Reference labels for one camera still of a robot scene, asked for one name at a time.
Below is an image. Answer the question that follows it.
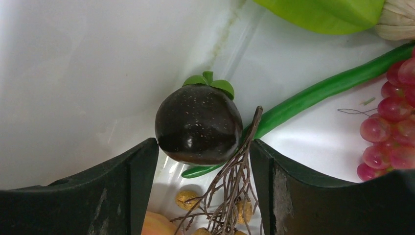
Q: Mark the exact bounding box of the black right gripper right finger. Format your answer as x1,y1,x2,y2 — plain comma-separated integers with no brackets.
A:
250,139,415,235

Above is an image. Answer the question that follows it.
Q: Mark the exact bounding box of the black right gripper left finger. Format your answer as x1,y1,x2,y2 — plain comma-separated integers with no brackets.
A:
0,138,159,235

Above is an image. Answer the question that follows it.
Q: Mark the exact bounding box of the dark purple mangosteen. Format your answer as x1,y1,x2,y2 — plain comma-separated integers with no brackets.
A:
155,71,243,165

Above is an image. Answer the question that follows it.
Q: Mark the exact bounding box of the red grape bunch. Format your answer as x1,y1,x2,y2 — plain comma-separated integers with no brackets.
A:
356,51,415,181

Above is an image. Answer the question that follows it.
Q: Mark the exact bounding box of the large orange peach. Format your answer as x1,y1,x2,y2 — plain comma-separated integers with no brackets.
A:
141,211,177,235

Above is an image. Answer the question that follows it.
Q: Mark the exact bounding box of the brown longan twig bunch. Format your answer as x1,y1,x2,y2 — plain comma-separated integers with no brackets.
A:
172,106,263,235

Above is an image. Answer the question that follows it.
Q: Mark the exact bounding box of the green bean pod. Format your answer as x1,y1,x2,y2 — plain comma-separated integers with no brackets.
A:
181,42,415,179

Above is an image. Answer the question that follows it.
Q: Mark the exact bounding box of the white plastic bin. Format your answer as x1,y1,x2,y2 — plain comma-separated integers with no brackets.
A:
0,0,405,220

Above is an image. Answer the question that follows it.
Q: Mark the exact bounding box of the green starfruit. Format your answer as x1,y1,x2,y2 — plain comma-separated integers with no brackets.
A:
256,0,384,35

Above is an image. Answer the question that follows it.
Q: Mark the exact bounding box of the white garlic bulb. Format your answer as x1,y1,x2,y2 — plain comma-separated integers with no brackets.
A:
374,0,415,41

